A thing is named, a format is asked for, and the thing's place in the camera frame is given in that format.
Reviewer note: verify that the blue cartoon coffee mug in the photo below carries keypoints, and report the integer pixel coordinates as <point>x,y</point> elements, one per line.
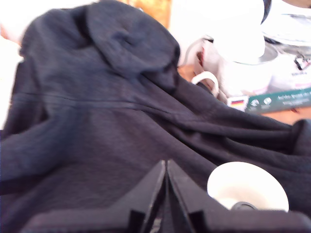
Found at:
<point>247,182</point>

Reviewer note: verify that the black hooded sweatshirt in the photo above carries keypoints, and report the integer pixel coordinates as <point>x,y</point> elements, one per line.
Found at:
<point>97,121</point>

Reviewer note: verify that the green box with flag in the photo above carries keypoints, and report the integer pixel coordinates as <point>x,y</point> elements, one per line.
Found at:
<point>274,102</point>

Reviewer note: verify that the white round security camera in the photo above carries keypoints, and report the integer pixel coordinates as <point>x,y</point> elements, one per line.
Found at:
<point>238,31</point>

